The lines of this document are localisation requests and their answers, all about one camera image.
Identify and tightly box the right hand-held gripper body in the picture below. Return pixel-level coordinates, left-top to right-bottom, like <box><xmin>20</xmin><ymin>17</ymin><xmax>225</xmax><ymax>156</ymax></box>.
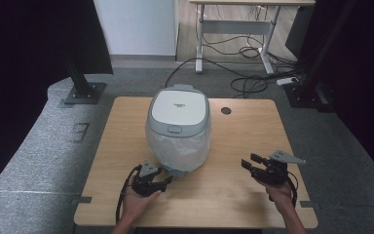
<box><xmin>250</xmin><ymin>149</ymin><xmax>307</xmax><ymax>186</ymax></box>

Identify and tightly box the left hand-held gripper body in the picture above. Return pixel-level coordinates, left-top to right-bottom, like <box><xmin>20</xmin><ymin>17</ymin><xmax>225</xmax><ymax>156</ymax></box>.
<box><xmin>131</xmin><ymin>158</ymin><xmax>168</xmax><ymax>198</ymax></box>

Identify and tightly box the translucent white plastic bag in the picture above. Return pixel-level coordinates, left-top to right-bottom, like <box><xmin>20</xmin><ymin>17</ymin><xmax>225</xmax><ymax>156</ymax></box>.
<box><xmin>145</xmin><ymin>120</ymin><xmax>212</xmax><ymax>178</ymax></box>

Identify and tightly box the person's left hand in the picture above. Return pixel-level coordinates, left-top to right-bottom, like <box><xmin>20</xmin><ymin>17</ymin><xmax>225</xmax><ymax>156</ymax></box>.
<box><xmin>122</xmin><ymin>184</ymin><xmax>163</xmax><ymax>222</ymax></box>

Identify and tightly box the person's right hand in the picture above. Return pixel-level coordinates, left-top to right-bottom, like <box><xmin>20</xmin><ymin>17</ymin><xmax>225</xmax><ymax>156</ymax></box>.
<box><xmin>255</xmin><ymin>177</ymin><xmax>295</xmax><ymax>213</ymax></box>

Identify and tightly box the white power strip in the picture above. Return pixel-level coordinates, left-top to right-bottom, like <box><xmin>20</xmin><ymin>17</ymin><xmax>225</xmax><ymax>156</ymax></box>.
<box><xmin>276</xmin><ymin>76</ymin><xmax>299</xmax><ymax>87</ymax></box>

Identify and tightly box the black metal stand with base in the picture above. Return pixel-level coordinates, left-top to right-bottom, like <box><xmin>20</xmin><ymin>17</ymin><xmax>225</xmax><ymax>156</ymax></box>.
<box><xmin>283</xmin><ymin>0</ymin><xmax>359</xmax><ymax>113</ymax></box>
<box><xmin>61</xmin><ymin>50</ymin><xmax>107</xmax><ymax>105</ymax></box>

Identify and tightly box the grey floor socket box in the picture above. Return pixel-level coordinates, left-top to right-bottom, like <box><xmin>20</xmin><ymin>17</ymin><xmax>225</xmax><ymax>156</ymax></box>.
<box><xmin>72</xmin><ymin>122</ymin><xmax>91</xmax><ymax>143</ymax></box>

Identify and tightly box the black curtain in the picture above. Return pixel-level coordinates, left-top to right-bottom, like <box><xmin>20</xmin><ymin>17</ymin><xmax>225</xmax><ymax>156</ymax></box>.
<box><xmin>0</xmin><ymin>0</ymin><xmax>114</xmax><ymax>201</ymax></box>
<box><xmin>300</xmin><ymin>0</ymin><xmax>374</xmax><ymax>189</ymax></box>

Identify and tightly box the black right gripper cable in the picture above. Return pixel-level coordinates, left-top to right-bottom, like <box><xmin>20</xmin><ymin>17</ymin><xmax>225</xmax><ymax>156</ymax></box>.
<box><xmin>286</xmin><ymin>171</ymin><xmax>299</xmax><ymax>209</ymax></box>

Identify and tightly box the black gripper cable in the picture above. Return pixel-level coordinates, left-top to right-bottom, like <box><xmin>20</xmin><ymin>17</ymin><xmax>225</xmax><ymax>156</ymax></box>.
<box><xmin>115</xmin><ymin>164</ymin><xmax>143</xmax><ymax>225</ymax></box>
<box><xmin>286</xmin><ymin>171</ymin><xmax>299</xmax><ymax>209</ymax></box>

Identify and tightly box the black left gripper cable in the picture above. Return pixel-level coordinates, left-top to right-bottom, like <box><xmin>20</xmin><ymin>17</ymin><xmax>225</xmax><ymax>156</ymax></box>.
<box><xmin>115</xmin><ymin>164</ymin><xmax>143</xmax><ymax>225</ymax></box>

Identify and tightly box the tangle of black floor cables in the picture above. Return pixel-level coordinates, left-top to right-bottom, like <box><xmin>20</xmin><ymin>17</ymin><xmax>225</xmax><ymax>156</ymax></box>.
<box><xmin>229</xmin><ymin>35</ymin><xmax>303</xmax><ymax>99</ymax></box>

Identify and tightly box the long black floor cable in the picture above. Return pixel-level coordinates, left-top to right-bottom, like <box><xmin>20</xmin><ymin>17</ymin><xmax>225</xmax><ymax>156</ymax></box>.
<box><xmin>164</xmin><ymin>57</ymin><xmax>251</xmax><ymax>89</ymax></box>

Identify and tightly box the white desk frame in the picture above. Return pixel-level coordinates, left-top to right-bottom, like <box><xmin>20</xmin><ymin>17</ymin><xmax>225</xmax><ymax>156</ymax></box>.
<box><xmin>189</xmin><ymin>0</ymin><xmax>317</xmax><ymax>75</ymax></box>

